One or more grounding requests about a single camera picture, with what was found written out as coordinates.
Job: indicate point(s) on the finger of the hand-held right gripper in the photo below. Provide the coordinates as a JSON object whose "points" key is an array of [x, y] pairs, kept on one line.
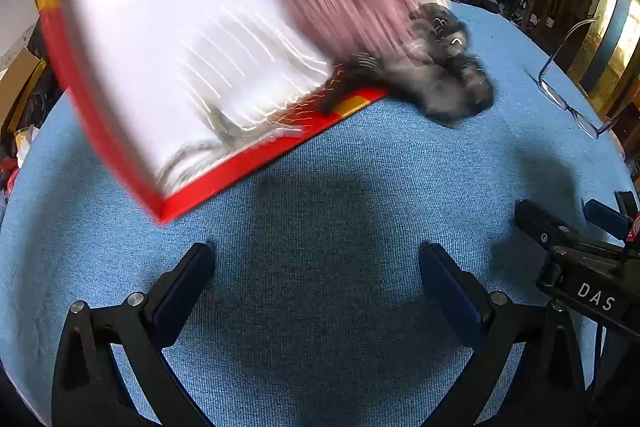
{"points": [[542, 227], [605, 217]]}

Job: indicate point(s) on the eyeglasses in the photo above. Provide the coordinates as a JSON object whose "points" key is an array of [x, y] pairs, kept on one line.
{"points": [[554, 96]]}

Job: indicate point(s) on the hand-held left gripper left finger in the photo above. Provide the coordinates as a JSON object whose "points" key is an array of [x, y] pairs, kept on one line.
{"points": [[187, 279]]}

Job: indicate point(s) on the gold pillar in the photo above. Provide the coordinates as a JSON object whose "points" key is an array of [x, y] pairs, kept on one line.
{"points": [[607, 22]]}

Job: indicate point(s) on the red jewelry box white lining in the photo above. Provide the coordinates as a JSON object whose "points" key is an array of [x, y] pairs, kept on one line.
{"points": [[165, 47]]}

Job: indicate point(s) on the cardboard box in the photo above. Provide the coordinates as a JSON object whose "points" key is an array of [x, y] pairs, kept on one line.
{"points": [[20, 82]]}

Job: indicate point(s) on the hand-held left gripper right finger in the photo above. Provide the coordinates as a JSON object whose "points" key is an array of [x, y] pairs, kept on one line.
{"points": [[447, 287]]}

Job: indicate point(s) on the blue tablecloth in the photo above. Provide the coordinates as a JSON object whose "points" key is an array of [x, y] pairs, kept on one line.
{"points": [[325, 167]]}

